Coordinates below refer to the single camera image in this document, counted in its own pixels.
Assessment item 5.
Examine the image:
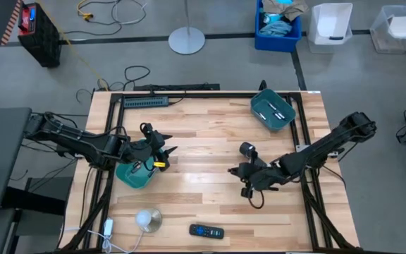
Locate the white cardboard box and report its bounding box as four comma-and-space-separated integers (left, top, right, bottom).
388, 15, 406, 40

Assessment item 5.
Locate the left wrist camera yellow tag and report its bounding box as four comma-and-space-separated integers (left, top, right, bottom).
152, 157, 171, 173

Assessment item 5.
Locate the teal plastic bin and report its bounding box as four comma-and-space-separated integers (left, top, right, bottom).
250, 87, 297, 132
115, 139, 165, 190

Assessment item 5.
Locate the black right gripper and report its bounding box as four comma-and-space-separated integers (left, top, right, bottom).
228, 164, 282, 192

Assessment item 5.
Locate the black remote control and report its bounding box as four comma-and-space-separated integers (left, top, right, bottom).
188, 224, 225, 241

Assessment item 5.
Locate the blue plastic crate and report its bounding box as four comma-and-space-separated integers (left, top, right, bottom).
254, 0, 302, 53

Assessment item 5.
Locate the grey-blue cloth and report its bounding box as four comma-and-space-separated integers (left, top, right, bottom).
259, 20, 293, 37

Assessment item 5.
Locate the yellow extension cord plug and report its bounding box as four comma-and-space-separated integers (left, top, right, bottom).
77, 0, 95, 22

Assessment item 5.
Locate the clear plastic bin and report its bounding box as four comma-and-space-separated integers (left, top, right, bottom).
369, 4, 406, 55

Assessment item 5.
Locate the white lamp cable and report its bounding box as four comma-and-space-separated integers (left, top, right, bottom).
60, 227, 144, 254

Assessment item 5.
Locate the grey round floor stand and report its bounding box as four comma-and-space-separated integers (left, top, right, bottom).
168, 0, 207, 56

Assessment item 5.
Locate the grey multiport hub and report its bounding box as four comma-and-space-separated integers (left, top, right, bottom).
123, 96, 170, 109

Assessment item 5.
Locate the red black equipment box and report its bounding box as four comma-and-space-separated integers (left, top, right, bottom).
16, 2, 62, 68

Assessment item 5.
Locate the white plastic bin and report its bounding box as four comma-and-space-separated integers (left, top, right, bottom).
307, 2, 354, 54

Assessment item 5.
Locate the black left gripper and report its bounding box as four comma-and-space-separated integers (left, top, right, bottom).
140, 122, 179, 162

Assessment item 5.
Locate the brown cloth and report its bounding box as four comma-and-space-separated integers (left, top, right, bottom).
262, 0, 309, 21

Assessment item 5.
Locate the white bulb silver base lamp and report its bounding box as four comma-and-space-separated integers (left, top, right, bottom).
135, 207, 163, 234

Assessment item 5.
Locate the black desk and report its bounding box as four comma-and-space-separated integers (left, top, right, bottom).
0, 107, 32, 215

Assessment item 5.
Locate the black power strip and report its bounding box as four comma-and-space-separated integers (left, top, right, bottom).
133, 83, 221, 92

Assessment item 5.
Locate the thin yellow cable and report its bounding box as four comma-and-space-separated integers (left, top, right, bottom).
35, 0, 109, 92

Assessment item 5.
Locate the black metal table frame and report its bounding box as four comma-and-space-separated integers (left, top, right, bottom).
61, 90, 359, 253

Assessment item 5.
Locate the white power adapter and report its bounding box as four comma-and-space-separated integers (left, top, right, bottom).
103, 218, 114, 237

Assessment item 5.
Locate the black silver-ringed flashlight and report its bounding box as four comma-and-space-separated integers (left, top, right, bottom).
239, 141, 271, 169

